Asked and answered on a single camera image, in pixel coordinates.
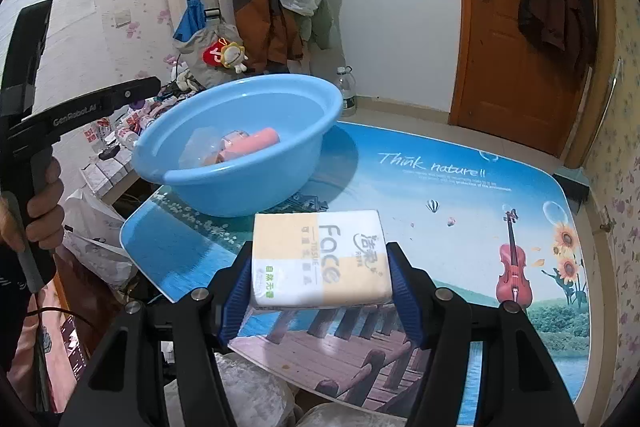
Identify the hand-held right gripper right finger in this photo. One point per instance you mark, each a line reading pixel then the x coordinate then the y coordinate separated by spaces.
pixel 407 302

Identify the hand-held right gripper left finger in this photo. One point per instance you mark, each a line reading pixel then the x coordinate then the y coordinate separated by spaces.
pixel 235 302

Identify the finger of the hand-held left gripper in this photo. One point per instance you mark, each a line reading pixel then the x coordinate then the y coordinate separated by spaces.
pixel 135 91

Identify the yellow white tissue packet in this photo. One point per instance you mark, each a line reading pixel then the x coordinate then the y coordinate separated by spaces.
pixel 320 257

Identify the light blue plastic basin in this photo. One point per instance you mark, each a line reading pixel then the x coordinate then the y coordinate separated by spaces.
pixel 225 192

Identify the pink roll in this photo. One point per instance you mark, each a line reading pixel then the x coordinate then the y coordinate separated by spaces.
pixel 255 142

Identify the person's left hand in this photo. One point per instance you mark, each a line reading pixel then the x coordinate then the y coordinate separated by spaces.
pixel 47 212

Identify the pile of red white packets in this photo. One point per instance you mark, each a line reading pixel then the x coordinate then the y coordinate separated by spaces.
pixel 145 112

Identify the clear bottle red label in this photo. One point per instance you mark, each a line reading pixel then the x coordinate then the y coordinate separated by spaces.
pixel 127 137

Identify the small black device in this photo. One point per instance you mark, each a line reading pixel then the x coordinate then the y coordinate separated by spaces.
pixel 107 153

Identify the red yellow plush toy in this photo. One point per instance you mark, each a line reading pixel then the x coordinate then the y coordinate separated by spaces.
pixel 231 54

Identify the scenery print table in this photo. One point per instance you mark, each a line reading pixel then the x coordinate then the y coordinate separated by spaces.
pixel 450 207

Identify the grey dustpan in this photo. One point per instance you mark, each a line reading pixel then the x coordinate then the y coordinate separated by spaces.
pixel 575 187

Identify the large clear water bottle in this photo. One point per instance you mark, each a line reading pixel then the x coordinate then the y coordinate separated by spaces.
pixel 346 94

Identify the brass door latch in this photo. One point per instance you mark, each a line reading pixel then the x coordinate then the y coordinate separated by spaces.
pixel 606 222

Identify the brown wooden door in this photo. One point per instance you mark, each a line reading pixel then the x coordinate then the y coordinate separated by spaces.
pixel 495 57

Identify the white wall socket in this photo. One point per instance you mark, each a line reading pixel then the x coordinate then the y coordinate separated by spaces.
pixel 122 19

